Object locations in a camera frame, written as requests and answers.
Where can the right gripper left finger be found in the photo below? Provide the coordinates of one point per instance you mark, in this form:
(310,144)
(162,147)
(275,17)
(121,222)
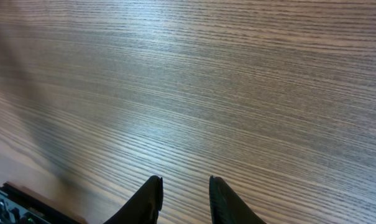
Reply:
(144,206)

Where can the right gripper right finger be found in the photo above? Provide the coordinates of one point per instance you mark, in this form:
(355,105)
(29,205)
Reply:
(227,207)

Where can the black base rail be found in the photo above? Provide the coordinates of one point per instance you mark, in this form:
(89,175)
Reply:
(16,206)

